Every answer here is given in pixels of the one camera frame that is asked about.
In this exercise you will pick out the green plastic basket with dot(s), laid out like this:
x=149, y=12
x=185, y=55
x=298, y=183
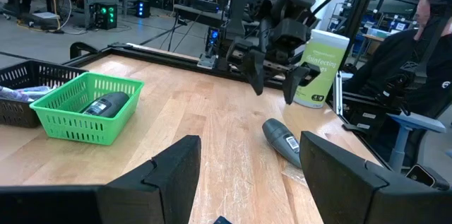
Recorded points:
x=88, y=111

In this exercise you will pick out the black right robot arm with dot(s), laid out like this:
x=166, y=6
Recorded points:
x=293, y=1

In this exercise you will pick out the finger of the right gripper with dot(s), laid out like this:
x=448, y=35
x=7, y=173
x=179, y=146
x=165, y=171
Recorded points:
x=257, y=72
x=293, y=84

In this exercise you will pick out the person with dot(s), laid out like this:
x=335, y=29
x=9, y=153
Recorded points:
x=395, y=61

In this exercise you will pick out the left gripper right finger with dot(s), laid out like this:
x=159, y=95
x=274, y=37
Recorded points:
x=335, y=181

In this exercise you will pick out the black metal table frame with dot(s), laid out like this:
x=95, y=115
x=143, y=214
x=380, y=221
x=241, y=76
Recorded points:
x=159, y=58

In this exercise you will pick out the blue-grey stool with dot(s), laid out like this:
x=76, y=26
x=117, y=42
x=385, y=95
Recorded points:
x=413, y=125

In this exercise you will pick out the dark blue sachet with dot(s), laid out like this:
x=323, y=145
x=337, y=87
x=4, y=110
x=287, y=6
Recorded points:
x=222, y=220

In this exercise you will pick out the black upright post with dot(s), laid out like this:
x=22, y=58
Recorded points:
x=360, y=8

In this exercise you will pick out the black smartphone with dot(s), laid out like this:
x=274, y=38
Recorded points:
x=423, y=176

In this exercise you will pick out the black plastic basket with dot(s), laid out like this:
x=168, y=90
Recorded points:
x=21, y=114

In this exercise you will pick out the computer tower with blue lights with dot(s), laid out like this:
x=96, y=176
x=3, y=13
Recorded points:
x=142, y=8

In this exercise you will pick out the empty clear plastic bag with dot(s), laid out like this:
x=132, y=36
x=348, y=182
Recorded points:
x=293, y=176

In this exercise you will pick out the green disinfecting wipes canister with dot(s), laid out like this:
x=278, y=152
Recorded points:
x=319, y=72

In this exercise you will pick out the computer tower with green lights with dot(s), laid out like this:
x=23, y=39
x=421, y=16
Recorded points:
x=106, y=15

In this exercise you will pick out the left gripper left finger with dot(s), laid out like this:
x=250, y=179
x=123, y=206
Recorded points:
x=166, y=188

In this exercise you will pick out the white upright bar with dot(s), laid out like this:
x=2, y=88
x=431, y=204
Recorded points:
x=339, y=93

